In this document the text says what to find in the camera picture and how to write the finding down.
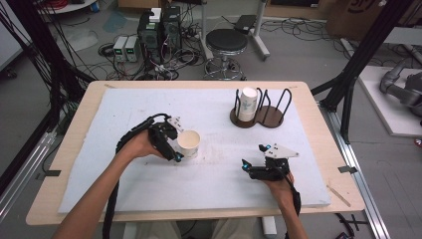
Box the aluminium rail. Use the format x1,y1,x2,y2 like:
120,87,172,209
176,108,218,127
0,130,58,222
318,103,392,239

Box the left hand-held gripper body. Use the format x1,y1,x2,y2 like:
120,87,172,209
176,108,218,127
148,116,184,162

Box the black metal frame post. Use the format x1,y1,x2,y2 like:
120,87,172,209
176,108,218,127
5,0,96,130
311,0,416,144

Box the white table leg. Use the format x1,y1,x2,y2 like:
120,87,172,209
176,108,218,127
261,216,279,239

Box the black wire cup holder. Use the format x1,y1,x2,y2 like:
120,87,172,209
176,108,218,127
229,88,294,129

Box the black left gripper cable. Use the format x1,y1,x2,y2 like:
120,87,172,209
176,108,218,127
102,113,172,239

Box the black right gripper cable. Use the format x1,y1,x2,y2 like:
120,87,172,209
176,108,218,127
283,172,303,239

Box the black computer tower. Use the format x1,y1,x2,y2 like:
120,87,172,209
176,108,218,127
161,5,183,52
136,9,164,65

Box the person's right hand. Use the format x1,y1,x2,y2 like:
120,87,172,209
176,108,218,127
262,171,297,205

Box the grey power supply unit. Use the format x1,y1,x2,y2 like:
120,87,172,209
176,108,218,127
125,35,140,63
112,35,128,63

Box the person's left hand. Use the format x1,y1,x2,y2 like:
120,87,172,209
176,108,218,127
115,128,166,161

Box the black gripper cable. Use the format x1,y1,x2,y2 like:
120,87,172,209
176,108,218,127
283,172,303,239
102,113,172,239

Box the thin wooden stick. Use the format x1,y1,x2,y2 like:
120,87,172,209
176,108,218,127
326,184,351,208

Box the white floor board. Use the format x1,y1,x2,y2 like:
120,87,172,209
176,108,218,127
357,65,422,137

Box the single white paper cup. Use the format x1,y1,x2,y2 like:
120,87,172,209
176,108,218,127
176,129,202,159

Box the small white box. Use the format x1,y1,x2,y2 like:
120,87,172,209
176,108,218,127
148,7,162,24

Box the white foam mat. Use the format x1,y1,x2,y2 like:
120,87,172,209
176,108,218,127
58,88,332,215

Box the black round stool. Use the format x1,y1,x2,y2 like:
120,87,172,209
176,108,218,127
203,28,249,81

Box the stack of white paper cups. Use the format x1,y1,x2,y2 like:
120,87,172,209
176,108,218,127
237,87,260,122

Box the person's beige trousers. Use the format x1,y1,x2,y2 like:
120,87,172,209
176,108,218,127
122,217,260,239

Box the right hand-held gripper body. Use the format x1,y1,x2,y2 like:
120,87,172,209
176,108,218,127
248,142,300,182

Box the tangle of floor cables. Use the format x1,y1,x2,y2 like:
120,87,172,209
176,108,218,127
98,9,207,82

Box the brown cardboard box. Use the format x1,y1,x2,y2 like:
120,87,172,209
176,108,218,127
325,0,422,42

